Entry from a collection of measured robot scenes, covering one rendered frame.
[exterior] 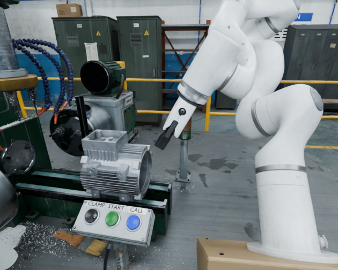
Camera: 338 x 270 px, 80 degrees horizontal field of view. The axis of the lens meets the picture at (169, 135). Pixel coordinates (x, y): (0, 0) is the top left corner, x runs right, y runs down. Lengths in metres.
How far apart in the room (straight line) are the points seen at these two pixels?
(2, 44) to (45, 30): 6.03
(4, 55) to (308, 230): 0.95
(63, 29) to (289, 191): 4.21
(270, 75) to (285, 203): 0.38
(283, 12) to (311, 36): 4.99
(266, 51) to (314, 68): 5.12
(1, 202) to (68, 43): 3.80
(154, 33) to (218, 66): 3.35
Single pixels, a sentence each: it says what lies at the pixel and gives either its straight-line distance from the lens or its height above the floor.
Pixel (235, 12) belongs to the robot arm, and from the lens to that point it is 0.67.
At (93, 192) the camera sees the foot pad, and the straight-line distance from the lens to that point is 0.74.
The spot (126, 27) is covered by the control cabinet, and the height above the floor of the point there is 1.80.
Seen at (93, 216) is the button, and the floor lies 1.07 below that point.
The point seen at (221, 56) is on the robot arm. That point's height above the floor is 1.40.
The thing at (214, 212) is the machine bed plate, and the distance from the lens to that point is 0.90.
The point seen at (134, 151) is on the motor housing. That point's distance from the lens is 0.68.
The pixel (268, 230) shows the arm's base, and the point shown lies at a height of 1.03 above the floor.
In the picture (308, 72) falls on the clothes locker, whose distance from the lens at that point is 5.86.
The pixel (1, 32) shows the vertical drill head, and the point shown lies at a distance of 0.85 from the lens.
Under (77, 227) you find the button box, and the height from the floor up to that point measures 1.05.
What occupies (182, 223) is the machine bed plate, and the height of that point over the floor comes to 0.80.
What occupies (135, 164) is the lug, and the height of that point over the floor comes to 1.08.
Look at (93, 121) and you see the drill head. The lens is 1.02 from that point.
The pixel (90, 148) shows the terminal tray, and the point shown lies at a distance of 0.71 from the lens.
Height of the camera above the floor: 1.41
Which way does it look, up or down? 23 degrees down
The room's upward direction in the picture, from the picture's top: straight up
